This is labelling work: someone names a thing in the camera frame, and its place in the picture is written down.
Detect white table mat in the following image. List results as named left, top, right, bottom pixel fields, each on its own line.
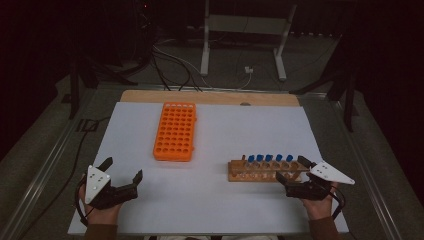
left=67, top=101, right=350, bottom=236

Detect white metal stand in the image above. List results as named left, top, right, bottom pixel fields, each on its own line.
left=199, top=0, right=298, bottom=82

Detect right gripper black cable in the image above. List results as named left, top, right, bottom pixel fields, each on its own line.
left=328, top=185, right=347, bottom=221

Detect black stand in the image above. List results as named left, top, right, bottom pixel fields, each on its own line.
left=68, top=56, right=139, bottom=120
left=289, top=33, right=361, bottom=133

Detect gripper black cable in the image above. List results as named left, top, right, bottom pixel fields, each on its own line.
left=328, top=185, right=347, bottom=221
left=73, top=176, right=90, bottom=228

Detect white plug cable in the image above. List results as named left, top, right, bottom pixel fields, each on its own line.
left=233, top=71, right=253, bottom=91

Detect dark equipment tower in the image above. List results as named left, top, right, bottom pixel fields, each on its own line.
left=133, top=0, right=158, bottom=64

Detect orange plastic tube rack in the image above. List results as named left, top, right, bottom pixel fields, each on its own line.
left=152, top=101, right=198, bottom=163

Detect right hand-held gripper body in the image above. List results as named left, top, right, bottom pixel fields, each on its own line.
left=285, top=161, right=356, bottom=201

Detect wooden tube rack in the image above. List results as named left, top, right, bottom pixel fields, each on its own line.
left=227, top=154, right=311, bottom=183

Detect aluminium floor rail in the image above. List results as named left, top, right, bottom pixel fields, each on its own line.
left=0, top=88, right=99, bottom=240
left=328, top=94, right=406, bottom=240

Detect person's right hand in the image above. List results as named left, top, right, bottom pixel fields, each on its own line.
left=301, top=182, right=339, bottom=221

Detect thin black floor cable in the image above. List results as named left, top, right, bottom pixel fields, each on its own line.
left=19, top=116, right=111, bottom=240

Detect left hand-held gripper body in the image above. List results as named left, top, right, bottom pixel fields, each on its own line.
left=84, top=164, right=139, bottom=210

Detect person's left hand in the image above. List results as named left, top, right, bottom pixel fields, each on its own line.
left=79, top=174, right=123, bottom=226

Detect black floor cables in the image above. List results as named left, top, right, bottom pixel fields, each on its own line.
left=151, top=43, right=204, bottom=93

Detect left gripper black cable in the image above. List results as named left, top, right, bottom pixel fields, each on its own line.
left=73, top=176, right=90, bottom=228

